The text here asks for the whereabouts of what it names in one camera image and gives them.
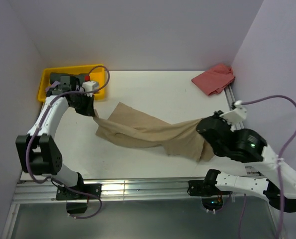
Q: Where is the aluminium front rail frame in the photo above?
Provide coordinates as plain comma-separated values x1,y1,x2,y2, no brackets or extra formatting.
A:
2,178,278,239

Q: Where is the aluminium right side rail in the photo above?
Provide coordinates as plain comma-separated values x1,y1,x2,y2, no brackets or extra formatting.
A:
223,84,247,125

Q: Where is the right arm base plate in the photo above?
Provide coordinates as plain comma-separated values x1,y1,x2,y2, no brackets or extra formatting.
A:
187,180,232,197

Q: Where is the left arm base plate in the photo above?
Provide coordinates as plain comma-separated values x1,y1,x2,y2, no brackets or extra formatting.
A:
55,184,102,216

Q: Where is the lavender folded shirt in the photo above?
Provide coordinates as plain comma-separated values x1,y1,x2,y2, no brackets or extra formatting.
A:
45,81,60,93

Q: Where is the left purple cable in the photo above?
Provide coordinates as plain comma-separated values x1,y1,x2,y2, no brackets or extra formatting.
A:
25,65,110,220

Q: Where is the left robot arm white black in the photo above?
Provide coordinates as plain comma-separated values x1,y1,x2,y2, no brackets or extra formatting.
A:
15,77,99,199

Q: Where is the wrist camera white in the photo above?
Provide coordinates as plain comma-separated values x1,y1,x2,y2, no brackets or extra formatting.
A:
219,100,247,130
82,75,99,94

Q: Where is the pink t shirt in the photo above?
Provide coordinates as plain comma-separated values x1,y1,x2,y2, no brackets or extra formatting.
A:
191,63,235,96

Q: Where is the dark green rolled shirt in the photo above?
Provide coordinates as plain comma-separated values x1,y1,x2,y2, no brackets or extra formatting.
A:
49,72,86,84

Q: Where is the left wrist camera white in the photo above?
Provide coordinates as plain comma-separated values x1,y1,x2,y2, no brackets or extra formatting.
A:
82,75,99,94

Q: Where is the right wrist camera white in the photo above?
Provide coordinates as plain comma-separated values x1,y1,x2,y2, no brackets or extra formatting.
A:
219,100,247,130

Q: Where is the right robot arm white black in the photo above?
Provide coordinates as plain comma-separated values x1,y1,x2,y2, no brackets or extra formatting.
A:
190,116,296,213

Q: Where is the yellow plastic bin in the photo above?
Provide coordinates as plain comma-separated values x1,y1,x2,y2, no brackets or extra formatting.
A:
37,64,107,102

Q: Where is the beige t shirt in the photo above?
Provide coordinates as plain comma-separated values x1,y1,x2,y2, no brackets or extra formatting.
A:
93,102,214,162

